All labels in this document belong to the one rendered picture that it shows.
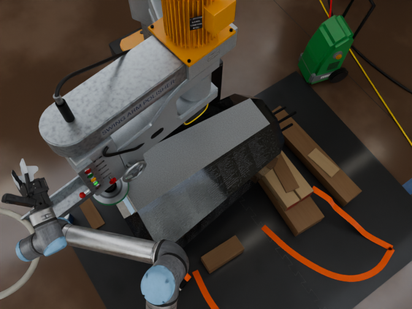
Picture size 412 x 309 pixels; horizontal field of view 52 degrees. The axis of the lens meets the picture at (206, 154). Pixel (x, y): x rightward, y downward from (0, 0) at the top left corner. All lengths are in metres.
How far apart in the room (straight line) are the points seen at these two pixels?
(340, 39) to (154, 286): 2.62
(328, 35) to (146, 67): 2.06
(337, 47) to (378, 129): 0.81
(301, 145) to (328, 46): 0.81
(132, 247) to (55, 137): 0.54
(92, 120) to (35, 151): 2.03
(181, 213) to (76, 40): 2.25
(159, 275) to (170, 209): 1.15
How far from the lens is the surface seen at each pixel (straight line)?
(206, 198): 2.67
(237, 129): 2.71
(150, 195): 2.54
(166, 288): 1.49
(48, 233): 1.71
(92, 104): 1.83
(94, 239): 1.78
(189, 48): 1.89
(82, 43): 4.26
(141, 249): 1.68
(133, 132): 2.08
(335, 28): 3.65
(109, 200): 2.51
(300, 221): 3.26
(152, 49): 1.94
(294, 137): 3.53
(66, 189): 2.37
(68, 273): 3.40
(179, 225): 2.66
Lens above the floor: 3.22
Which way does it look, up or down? 66 degrees down
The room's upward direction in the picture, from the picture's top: 1 degrees clockwise
